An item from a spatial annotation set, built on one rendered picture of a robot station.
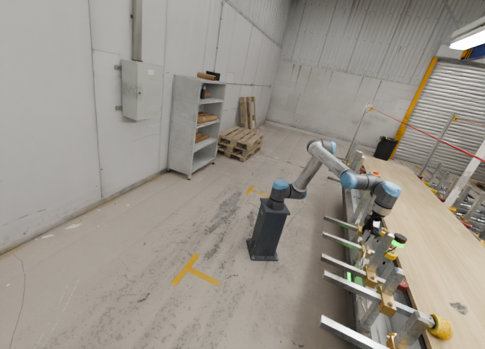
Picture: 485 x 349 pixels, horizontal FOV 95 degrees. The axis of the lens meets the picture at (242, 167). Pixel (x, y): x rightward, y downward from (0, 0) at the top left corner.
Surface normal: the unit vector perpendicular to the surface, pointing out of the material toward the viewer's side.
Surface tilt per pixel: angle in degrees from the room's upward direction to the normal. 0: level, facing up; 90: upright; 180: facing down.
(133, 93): 90
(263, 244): 90
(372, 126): 90
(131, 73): 90
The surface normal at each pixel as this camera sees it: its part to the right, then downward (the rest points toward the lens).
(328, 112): -0.35, 0.31
